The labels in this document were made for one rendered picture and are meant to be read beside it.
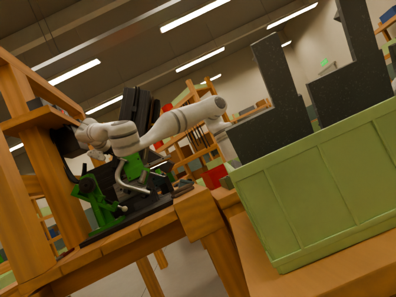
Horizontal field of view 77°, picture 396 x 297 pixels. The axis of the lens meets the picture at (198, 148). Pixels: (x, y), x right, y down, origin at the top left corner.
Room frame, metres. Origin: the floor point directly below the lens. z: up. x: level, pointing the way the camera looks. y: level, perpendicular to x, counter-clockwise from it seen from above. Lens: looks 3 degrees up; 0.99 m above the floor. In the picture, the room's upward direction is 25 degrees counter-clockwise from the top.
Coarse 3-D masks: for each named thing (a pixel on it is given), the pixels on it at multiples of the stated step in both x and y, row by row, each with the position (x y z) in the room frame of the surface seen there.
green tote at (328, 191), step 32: (320, 128) 0.76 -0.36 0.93; (352, 128) 0.37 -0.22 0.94; (384, 128) 0.37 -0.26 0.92; (256, 160) 0.38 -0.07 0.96; (288, 160) 0.38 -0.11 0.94; (320, 160) 0.37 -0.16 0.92; (352, 160) 0.37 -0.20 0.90; (384, 160) 0.37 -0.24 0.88; (256, 192) 0.38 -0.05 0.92; (288, 192) 0.38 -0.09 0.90; (320, 192) 0.38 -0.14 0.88; (352, 192) 0.37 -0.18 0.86; (384, 192) 0.37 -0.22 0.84; (256, 224) 0.39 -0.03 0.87; (288, 224) 0.38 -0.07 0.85; (320, 224) 0.38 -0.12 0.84; (352, 224) 0.37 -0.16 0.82; (384, 224) 0.37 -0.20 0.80; (288, 256) 0.38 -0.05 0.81; (320, 256) 0.38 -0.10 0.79
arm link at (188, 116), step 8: (216, 96) 1.02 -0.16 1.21; (192, 104) 0.96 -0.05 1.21; (200, 104) 0.97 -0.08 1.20; (208, 104) 0.98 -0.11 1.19; (216, 104) 1.00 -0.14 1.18; (224, 104) 1.03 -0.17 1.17; (176, 112) 0.90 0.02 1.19; (184, 112) 0.91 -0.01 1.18; (192, 112) 0.93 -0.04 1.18; (200, 112) 0.95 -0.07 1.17; (208, 112) 0.98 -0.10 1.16; (216, 112) 1.00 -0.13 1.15; (224, 112) 1.03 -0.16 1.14; (184, 120) 0.90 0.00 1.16; (192, 120) 0.93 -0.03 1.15; (200, 120) 0.96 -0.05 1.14; (184, 128) 0.92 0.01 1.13
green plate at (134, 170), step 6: (126, 156) 1.51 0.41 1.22; (132, 156) 1.51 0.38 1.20; (138, 156) 1.51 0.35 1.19; (132, 162) 1.50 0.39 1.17; (138, 162) 1.50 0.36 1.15; (126, 168) 1.49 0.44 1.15; (132, 168) 1.49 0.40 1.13; (138, 168) 1.49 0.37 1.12; (126, 174) 1.48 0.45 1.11; (132, 174) 1.48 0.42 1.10; (138, 174) 1.48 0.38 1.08
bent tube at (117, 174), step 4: (124, 160) 1.46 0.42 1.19; (120, 164) 1.46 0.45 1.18; (120, 168) 1.45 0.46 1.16; (116, 172) 1.44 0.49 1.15; (120, 172) 1.46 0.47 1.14; (116, 176) 1.44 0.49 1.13; (116, 180) 1.43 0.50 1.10; (120, 180) 1.43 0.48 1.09; (120, 184) 1.42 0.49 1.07; (124, 184) 1.43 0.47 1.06; (128, 184) 1.43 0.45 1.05; (124, 188) 1.42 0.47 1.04; (128, 188) 1.42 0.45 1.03; (132, 188) 1.42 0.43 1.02; (136, 188) 1.42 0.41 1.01; (140, 188) 1.42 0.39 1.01; (140, 192) 1.42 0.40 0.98; (144, 192) 1.41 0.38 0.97; (148, 192) 1.41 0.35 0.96
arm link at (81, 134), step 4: (80, 124) 1.00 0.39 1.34; (84, 124) 0.99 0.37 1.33; (80, 128) 0.98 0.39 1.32; (84, 128) 0.98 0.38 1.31; (76, 132) 0.98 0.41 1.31; (80, 132) 0.96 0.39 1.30; (84, 132) 0.95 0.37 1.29; (76, 136) 0.98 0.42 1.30; (80, 136) 0.97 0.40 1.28; (84, 136) 0.96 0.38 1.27; (80, 140) 1.00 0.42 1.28; (84, 140) 0.99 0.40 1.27; (88, 140) 0.98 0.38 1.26; (92, 140) 0.97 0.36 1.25
